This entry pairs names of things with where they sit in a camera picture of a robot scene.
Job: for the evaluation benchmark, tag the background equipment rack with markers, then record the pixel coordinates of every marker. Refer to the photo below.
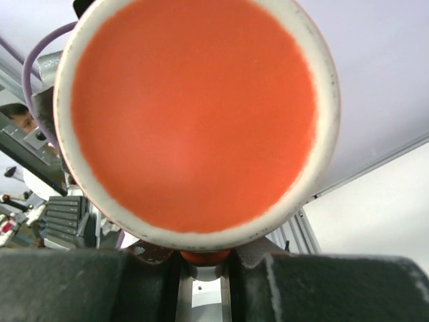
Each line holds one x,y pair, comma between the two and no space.
69,223

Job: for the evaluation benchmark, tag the orange mug white interior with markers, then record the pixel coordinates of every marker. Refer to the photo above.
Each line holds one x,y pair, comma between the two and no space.
197,125

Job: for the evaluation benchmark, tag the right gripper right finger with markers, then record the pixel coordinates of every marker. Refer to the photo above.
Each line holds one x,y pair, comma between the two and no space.
270,285

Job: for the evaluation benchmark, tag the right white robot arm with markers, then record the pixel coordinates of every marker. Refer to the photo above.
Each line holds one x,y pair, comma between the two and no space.
204,292

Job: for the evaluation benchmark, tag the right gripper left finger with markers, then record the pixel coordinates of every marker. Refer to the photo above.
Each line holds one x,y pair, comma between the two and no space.
88,285

